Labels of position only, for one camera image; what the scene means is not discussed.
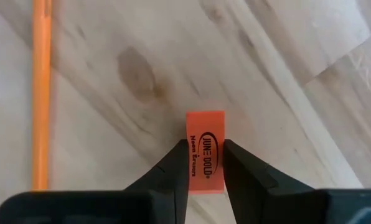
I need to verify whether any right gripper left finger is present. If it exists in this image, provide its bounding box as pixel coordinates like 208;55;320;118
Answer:
124;139;190;224

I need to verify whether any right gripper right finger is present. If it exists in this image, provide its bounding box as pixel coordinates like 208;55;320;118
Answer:
223;139;314;224

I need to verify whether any orange eraser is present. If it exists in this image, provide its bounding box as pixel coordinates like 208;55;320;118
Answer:
185;110;226;195

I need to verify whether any yellow pencil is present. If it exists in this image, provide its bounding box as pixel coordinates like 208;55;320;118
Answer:
32;0;54;191

